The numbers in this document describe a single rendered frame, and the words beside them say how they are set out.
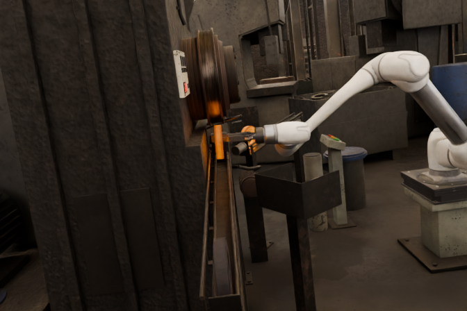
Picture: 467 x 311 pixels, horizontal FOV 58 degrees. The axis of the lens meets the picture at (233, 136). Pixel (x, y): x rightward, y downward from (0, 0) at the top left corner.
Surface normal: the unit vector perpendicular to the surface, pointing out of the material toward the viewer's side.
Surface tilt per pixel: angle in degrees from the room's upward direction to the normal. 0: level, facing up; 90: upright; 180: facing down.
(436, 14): 90
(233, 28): 90
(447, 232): 90
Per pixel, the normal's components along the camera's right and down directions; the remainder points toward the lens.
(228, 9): -0.22, 0.18
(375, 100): 0.28, 0.12
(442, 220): 0.04, 0.15
